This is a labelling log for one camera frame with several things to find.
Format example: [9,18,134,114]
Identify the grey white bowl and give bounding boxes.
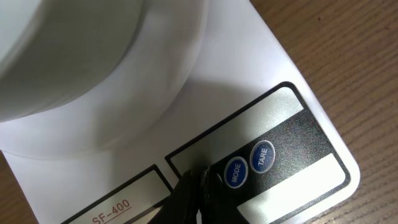
[0,0,147,124]

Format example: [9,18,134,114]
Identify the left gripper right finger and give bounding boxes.
[199,167,249,224]

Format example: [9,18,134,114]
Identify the white digital kitchen scale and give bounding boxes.
[1,1,360,223]

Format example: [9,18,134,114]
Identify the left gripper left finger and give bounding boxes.
[154,170,199,224]

